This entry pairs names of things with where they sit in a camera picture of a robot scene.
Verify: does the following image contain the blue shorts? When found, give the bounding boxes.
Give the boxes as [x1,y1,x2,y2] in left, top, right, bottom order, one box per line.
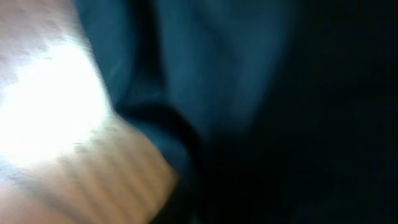
[76,0,397,223]

